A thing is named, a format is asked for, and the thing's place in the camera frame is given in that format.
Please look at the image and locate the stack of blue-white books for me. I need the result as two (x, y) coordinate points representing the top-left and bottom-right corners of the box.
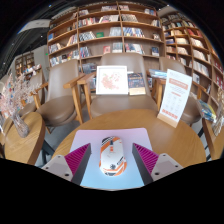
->
(148, 68), (168, 80)

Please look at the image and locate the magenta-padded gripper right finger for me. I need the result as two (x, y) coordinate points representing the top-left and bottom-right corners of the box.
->
(130, 143), (184, 186)

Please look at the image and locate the pink-blue gradient mouse pad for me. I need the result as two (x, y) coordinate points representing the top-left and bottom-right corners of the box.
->
(69, 127), (154, 191)

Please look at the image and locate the wide wooden bookshelf unit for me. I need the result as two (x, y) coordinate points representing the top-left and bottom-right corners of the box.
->
(46, 3), (167, 76)

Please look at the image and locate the white sign in wooden base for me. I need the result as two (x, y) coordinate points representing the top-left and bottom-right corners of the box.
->
(156, 68), (193, 129)

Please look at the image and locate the wooden bookshelf unit with poster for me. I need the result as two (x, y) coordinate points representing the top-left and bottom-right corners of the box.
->
(159, 11), (224, 98)

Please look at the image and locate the white and orange computer mouse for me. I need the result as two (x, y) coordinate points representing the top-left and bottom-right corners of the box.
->
(98, 135), (128, 177)

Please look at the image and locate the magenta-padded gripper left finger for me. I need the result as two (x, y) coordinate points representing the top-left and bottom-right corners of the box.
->
(40, 143), (92, 186)

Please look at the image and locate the dark upright book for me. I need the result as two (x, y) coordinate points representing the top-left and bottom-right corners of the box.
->
(127, 72), (147, 96)

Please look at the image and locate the stack of colourful books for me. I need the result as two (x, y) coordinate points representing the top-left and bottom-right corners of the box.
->
(196, 98), (218, 124)

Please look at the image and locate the white framed floral picture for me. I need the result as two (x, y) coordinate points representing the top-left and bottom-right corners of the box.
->
(95, 65), (129, 96)

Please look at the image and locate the white hanging ceiling panel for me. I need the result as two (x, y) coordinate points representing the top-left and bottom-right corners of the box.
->
(18, 18), (51, 34)

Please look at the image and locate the distant wooden bookshelf unit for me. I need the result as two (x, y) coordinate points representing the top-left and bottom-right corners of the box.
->
(13, 51), (43, 79)

